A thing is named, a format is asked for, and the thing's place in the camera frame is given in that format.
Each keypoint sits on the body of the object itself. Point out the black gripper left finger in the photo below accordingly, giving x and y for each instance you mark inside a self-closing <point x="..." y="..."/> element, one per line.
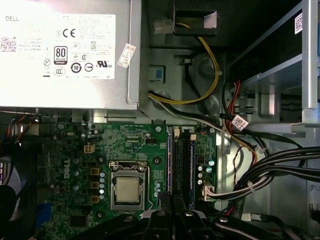
<point x="160" y="225"/>

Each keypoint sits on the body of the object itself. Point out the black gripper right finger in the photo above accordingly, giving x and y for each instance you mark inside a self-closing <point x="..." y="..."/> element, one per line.
<point x="188" y="227"/>

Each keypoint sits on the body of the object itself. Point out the RAM slot with black clips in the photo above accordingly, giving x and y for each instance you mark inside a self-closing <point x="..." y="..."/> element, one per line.
<point x="185" y="162"/>

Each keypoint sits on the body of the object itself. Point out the blue expansion slot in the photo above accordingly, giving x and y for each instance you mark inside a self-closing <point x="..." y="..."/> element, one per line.
<point x="44" y="215"/>

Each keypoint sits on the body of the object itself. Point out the white board connector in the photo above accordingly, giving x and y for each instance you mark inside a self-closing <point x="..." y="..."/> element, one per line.
<point x="207" y="193"/>

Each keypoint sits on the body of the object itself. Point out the silver CPU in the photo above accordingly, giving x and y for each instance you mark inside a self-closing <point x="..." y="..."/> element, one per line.
<point x="128" y="190"/>

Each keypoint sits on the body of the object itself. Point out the green Dell motherboard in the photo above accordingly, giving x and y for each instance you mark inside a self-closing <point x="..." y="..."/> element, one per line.
<point x="125" y="142"/>

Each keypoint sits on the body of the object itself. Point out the black and silver PC case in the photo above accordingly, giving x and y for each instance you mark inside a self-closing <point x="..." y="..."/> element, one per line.
<point x="175" y="75"/>

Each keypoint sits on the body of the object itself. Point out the black cooling fan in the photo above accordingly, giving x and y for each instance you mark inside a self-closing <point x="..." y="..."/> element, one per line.
<point x="10" y="195"/>

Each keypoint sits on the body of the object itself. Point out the grey power supply unit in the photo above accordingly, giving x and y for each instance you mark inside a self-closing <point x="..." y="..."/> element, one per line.
<point x="75" y="95"/>

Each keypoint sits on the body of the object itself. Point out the silver drive bay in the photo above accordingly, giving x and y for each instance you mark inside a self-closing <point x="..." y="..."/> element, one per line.
<point x="275" y="75"/>

